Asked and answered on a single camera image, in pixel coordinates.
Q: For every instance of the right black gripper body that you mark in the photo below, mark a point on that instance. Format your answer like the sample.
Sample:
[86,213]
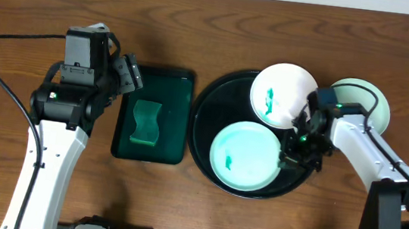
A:
[308,150]

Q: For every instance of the pale green plate front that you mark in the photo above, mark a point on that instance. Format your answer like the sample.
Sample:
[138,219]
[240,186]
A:
[245,156]

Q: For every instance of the round black serving tray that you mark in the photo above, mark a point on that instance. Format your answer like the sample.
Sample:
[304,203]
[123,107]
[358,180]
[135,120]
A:
[223,102]

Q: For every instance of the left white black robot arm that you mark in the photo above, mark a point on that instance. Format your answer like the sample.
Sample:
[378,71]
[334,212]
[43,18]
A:
[63,111]

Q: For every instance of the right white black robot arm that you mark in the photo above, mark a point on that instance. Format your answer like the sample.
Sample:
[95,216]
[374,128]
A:
[384,175]

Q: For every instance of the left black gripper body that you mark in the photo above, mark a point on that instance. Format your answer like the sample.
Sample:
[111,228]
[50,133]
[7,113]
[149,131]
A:
[118,73]

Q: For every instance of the green scrubbing sponge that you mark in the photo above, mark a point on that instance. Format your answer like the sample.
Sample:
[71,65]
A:
[146,117]

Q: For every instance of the pale green plate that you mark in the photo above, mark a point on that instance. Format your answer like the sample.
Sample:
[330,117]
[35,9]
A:
[245,156]
[350,90]

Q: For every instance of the black rectangular water tray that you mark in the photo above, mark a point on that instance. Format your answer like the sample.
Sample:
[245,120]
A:
[173,88]

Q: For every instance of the white plate green stain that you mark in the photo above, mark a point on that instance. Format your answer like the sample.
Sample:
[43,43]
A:
[279,94]

